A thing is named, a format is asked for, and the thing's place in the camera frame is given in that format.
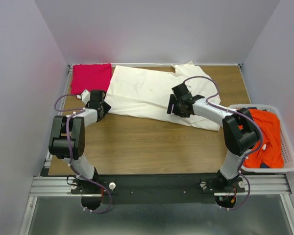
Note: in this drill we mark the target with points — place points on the white plastic basket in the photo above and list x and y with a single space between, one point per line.
287 150

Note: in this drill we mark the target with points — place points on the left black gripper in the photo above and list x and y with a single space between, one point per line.
104 107

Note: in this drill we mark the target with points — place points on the aluminium frame rail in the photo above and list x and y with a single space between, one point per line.
42 186

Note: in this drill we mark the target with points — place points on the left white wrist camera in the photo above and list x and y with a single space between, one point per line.
84 96

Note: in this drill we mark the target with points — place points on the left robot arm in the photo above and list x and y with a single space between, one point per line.
67 137

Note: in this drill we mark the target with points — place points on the folded pink t shirt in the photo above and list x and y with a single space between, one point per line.
91 77

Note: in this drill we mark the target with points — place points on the orange t shirt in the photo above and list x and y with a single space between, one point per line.
270 154

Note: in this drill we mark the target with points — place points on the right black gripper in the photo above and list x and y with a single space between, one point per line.
173 104

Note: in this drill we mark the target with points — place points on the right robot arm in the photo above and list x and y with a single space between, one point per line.
240 131

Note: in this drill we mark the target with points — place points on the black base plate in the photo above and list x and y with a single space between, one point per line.
157 188

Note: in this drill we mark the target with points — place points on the white t shirt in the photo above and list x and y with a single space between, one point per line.
144 93

